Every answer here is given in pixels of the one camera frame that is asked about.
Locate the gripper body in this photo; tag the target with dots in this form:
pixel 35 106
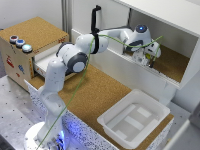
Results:
pixel 142 55

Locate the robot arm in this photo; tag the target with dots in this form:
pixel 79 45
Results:
pixel 55 78

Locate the white cabinet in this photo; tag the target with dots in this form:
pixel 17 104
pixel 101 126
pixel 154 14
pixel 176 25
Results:
pixel 166 11

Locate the white sliding door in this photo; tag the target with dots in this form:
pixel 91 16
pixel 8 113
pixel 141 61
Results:
pixel 111 15

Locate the white plastic box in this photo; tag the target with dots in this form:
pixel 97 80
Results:
pixel 135 120

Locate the wooden drawer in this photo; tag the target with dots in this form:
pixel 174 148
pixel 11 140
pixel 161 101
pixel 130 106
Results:
pixel 45 62

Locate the wooden drawer box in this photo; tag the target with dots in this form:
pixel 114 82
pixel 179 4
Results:
pixel 31 31

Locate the green button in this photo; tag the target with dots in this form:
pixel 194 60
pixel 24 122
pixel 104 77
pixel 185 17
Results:
pixel 27 48

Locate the blue button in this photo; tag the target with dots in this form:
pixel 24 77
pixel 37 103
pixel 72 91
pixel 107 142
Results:
pixel 20 42

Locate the red button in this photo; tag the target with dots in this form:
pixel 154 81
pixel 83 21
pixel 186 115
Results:
pixel 13 39

